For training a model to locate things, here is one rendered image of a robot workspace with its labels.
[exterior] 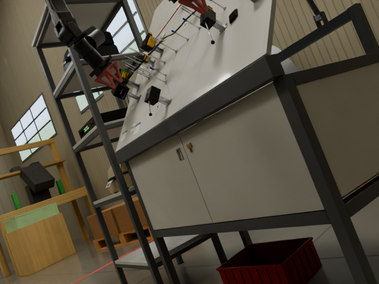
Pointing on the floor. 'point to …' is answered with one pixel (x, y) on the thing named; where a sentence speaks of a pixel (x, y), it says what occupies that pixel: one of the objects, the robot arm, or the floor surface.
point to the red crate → (272, 263)
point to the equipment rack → (107, 130)
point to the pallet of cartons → (118, 225)
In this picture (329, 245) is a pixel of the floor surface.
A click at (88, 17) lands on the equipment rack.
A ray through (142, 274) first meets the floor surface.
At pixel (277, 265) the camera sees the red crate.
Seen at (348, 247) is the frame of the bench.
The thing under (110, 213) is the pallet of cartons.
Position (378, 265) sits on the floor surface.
